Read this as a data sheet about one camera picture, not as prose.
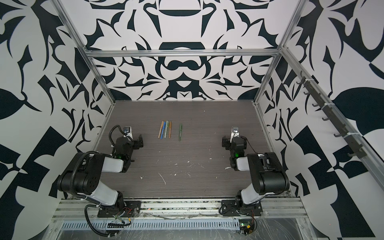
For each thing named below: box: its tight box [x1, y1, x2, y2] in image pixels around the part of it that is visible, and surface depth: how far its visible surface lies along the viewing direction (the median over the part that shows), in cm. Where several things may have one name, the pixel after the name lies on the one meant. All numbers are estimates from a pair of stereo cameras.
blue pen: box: [160, 121, 166, 140], surface depth 104 cm
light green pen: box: [164, 120, 169, 138], surface depth 107 cm
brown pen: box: [169, 121, 172, 139], surface depth 107 cm
